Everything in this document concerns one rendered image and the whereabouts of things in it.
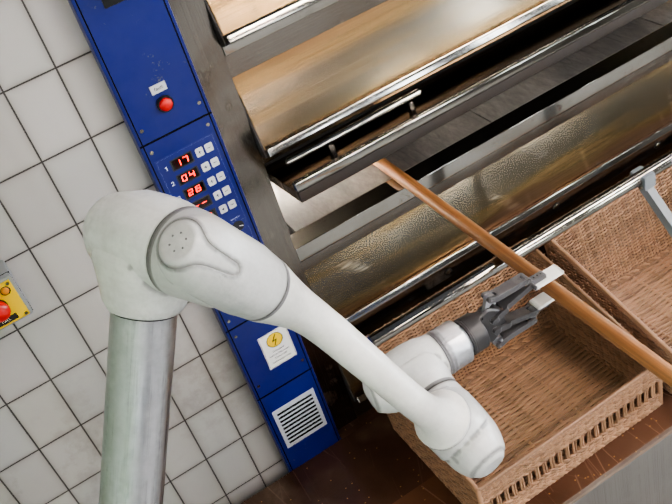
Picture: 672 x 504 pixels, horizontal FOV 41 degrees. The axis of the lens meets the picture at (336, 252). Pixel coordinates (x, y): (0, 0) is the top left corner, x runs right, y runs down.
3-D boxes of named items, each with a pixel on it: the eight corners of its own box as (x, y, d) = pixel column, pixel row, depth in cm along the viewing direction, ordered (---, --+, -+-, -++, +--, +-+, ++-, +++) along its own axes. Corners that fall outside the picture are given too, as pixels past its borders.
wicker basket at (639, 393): (375, 413, 240) (350, 341, 224) (537, 307, 255) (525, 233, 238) (486, 535, 204) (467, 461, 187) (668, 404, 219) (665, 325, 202)
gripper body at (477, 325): (447, 313, 168) (486, 288, 170) (454, 344, 173) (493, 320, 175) (470, 333, 162) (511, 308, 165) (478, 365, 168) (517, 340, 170)
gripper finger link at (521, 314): (494, 329, 168) (494, 335, 169) (541, 311, 172) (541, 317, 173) (482, 319, 171) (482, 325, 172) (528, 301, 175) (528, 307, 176)
